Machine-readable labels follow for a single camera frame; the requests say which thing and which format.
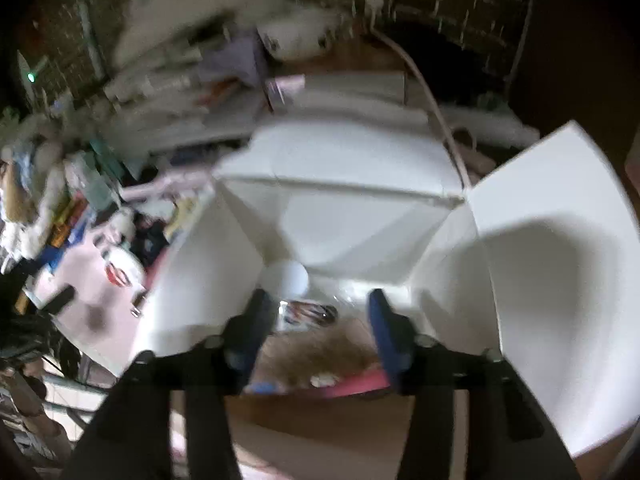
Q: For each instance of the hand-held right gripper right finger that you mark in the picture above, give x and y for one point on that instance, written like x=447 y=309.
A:
x=392 y=345

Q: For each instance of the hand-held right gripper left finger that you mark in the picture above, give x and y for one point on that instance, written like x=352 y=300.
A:
x=250 y=340

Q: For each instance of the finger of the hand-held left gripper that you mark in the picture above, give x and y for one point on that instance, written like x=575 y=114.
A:
x=60 y=298

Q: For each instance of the dark pink box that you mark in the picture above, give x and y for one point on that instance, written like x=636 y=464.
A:
x=355 y=387

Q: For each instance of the white plush with red glasses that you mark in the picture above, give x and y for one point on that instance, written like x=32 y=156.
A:
x=124 y=270

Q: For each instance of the white rounded plastic case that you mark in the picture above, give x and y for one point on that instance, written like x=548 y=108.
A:
x=285 y=277

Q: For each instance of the pink printed cardboard box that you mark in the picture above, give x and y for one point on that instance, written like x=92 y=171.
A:
x=350 y=230

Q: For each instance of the white fluffy printed toy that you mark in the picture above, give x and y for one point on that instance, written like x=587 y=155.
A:
x=35 y=170

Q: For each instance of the stack of books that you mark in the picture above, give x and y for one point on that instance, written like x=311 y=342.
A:
x=165 y=105

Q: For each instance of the purple cloth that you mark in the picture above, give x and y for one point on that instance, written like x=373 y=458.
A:
x=235 y=62

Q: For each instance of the white bowl with panda print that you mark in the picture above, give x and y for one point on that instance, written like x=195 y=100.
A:
x=300 y=35

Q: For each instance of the white fluffy fur piece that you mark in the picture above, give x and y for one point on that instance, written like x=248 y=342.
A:
x=200 y=15

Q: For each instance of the pale wall pipe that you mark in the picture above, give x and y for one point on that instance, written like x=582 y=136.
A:
x=92 y=25

